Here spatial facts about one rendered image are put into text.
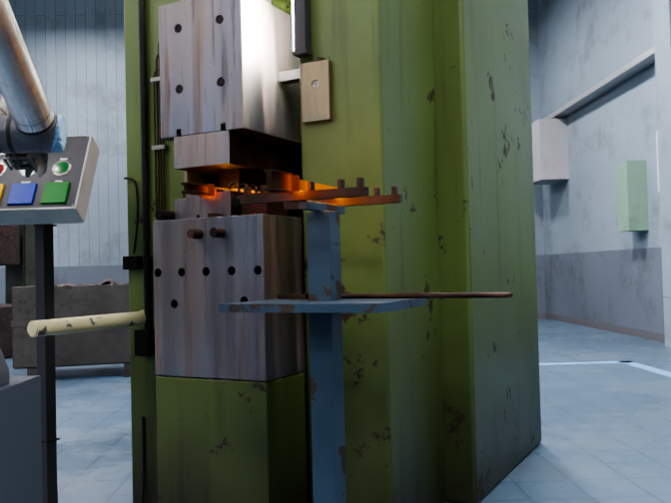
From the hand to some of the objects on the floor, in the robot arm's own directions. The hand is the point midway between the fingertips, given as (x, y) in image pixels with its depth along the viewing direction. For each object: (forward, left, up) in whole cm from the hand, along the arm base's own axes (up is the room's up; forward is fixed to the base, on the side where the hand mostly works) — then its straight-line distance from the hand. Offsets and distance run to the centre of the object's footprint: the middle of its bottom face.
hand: (41, 169), depth 213 cm
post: (+23, +8, -107) cm, 109 cm away
